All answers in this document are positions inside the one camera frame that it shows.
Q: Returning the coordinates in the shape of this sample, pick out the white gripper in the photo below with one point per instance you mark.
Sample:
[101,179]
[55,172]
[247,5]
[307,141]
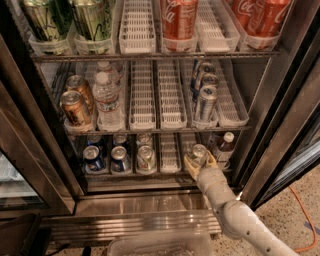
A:
[206,175]

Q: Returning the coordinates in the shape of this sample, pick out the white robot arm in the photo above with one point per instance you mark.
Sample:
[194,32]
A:
[237,220]

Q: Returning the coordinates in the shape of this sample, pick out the front diet pepsi can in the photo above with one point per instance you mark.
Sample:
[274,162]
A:
[146,163]

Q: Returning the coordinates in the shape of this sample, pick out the diet pepsi can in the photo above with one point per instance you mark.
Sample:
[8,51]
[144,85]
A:
[144,139]
[146,163]

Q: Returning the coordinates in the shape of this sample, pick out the rear diet pepsi can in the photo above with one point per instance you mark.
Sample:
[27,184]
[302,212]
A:
[144,139]

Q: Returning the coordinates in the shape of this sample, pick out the front silver red bull can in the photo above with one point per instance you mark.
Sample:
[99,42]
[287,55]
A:
[205,103]

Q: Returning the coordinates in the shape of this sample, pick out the silver red bull can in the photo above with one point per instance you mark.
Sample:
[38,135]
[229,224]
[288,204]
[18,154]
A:
[205,103]
[198,67]
[202,80]

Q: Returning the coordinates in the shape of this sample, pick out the blue pepsi can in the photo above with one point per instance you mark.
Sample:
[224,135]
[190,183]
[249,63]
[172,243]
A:
[121,140]
[93,158]
[120,161]
[98,141]

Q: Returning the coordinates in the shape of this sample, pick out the middle silver red bull can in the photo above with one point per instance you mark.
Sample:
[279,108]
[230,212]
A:
[202,80]

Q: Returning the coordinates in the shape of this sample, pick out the open glass fridge door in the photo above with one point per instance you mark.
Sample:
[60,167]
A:
[278,149]

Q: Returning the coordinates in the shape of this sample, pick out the rear silver red bull can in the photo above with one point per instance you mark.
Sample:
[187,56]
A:
[198,67]

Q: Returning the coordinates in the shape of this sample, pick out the left front blue pepsi can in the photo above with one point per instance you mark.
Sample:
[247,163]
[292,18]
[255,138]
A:
[93,158]

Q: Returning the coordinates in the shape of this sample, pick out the left rear blue pepsi can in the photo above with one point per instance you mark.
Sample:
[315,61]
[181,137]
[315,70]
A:
[98,141]

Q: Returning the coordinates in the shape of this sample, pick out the stainless steel fridge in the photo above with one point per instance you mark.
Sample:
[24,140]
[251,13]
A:
[81,208]

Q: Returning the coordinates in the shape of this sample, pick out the front gold coffee can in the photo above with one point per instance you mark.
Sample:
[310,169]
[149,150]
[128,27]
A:
[75,108]

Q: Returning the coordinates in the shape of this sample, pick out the gold coffee can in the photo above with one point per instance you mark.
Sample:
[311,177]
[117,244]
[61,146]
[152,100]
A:
[75,108]
[80,84]

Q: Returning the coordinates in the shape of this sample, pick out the centre red coca-cola can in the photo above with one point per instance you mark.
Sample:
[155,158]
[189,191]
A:
[178,18]

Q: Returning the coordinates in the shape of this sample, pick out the rear gold coffee can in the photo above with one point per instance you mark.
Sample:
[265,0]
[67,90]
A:
[80,84]

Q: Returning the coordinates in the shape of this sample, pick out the right front coca-cola can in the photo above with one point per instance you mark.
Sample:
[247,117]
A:
[266,17]

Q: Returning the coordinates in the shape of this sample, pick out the right rear coca-cola can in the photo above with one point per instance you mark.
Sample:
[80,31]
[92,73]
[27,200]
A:
[242,9]

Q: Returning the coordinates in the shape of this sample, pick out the right green tea can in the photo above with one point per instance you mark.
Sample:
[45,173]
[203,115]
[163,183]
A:
[93,18]

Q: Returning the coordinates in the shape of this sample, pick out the green tea can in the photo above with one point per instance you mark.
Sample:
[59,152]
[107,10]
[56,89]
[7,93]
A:
[93,18]
[50,20]

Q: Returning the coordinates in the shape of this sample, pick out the left green tea can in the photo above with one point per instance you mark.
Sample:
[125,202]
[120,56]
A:
[50,20]

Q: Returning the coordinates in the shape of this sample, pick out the brown tea bottle white cap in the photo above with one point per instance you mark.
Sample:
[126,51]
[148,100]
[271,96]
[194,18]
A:
[222,147]

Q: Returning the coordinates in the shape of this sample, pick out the clear plastic bin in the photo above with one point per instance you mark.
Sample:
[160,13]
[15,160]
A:
[174,243]

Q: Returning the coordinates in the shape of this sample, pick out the front clear water bottle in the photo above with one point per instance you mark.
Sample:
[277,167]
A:
[106,97]

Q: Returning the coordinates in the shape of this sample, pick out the clear water bottle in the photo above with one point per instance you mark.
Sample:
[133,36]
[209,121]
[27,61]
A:
[108,68]
[106,97]

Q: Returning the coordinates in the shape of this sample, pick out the rear clear water bottle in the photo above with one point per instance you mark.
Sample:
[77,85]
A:
[108,68]

